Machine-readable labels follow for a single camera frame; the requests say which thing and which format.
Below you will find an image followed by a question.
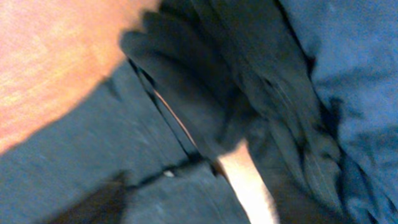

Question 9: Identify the dark teal t-shirt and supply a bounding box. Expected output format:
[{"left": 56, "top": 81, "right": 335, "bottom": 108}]
[{"left": 1, "top": 62, "right": 249, "bottom": 223}]

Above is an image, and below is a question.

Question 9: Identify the black garment in pile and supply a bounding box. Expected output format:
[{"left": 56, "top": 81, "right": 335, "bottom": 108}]
[{"left": 121, "top": 0, "right": 351, "bottom": 223}]

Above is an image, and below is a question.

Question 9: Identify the blue garment in pile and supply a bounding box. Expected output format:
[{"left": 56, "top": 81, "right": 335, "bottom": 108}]
[{"left": 282, "top": 0, "right": 397, "bottom": 223}]

